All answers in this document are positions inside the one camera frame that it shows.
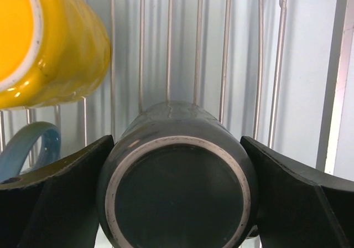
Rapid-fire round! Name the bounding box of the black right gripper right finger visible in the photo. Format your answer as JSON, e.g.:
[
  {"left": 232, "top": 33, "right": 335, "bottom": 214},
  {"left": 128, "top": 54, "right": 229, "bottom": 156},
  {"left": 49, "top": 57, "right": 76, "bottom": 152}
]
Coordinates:
[{"left": 241, "top": 136, "right": 353, "bottom": 248}]

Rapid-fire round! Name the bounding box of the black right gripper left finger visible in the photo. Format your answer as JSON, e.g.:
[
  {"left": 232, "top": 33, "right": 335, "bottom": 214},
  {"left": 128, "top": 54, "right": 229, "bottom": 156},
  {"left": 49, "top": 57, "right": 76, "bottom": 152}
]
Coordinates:
[{"left": 1, "top": 135, "right": 114, "bottom": 248}]

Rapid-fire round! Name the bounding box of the dark green mug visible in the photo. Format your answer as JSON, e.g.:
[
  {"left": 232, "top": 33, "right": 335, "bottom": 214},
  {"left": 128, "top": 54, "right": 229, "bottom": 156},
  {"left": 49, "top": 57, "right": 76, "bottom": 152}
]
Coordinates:
[{"left": 97, "top": 101, "right": 258, "bottom": 247}]

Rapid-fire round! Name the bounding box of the yellow mug black handle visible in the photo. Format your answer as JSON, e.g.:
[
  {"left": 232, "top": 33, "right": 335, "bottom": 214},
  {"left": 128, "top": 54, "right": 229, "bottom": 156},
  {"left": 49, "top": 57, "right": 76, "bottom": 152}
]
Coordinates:
[{"left": 1, "top": 0, "right": 111, "bottom": 110}]

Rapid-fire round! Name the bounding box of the blue mug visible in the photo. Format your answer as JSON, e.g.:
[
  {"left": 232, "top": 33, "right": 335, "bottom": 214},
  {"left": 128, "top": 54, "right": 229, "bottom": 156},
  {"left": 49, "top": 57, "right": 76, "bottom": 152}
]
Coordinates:
[{"left": 1, "top": 122, "right": 61, "bottom": 182}]

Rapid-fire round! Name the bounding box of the metal wire dish rack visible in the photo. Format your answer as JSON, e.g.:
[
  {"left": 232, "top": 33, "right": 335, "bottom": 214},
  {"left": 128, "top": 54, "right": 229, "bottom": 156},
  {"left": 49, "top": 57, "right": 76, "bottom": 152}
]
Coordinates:
[{"left": 1, "top": 0, "right": 353, "bottom": 180}]

